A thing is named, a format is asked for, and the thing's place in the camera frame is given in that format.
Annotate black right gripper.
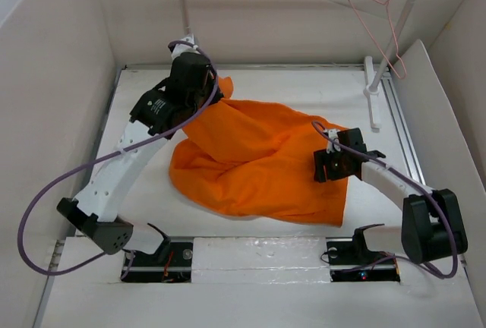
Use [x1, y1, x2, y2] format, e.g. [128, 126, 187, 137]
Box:
[314, 146, 351, 182]

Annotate orange trousers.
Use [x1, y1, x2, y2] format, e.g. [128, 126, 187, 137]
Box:
[169, 77, 348, 227]

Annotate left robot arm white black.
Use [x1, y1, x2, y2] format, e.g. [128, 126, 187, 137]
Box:
[57, 51, 219, 265]

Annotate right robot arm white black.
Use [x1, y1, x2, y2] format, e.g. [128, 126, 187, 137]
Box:
[312, 121, 469, 265]

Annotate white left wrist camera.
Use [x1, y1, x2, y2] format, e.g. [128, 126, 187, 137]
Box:
[168, 34, 198, 60]

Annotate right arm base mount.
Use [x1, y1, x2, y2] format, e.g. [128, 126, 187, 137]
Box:
[320, 238, 401, 283]

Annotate pink wire hanger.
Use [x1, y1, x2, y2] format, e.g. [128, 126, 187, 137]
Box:
[343, 0, 408, 80]

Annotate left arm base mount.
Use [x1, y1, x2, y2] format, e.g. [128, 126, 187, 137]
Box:
[121, 238, 194, 284]

